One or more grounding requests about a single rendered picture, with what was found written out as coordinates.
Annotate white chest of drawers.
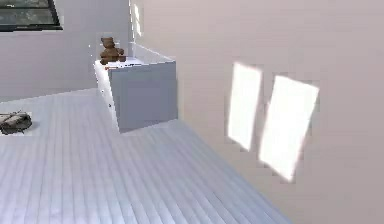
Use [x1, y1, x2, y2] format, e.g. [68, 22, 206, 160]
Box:
[93, 41, 179, 135]

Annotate brown teddy bear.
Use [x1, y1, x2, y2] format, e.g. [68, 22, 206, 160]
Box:
[99, 36, 127, 66]

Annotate grey cloth bundle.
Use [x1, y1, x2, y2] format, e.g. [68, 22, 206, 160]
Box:
[0, 110, 34, 136]

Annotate black framed window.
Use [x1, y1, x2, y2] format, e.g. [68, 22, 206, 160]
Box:
[0, 0, 64, 33]

